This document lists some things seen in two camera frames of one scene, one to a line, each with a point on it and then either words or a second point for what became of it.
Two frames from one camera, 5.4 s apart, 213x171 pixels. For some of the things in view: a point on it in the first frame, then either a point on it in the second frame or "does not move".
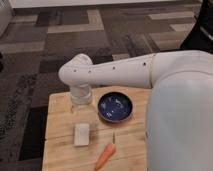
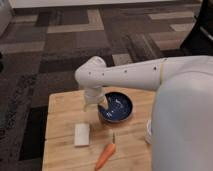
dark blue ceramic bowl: (114, 107) does not move
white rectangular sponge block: (81, 134) does not move
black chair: (200, 36) does not move
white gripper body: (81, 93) to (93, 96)
